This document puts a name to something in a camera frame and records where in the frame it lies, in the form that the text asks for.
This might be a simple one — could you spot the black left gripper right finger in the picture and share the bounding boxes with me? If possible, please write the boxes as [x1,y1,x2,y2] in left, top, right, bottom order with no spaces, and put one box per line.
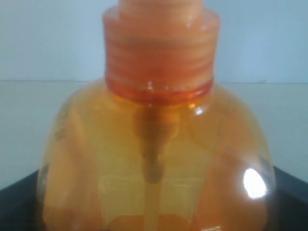
[268,167,308,231]

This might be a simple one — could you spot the orange pump soap bottle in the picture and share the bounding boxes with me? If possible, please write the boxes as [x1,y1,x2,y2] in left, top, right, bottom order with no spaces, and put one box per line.
[37,0,278,231]

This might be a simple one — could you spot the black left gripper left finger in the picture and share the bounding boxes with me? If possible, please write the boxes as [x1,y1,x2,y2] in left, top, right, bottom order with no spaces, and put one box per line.
[0,171,45,231]

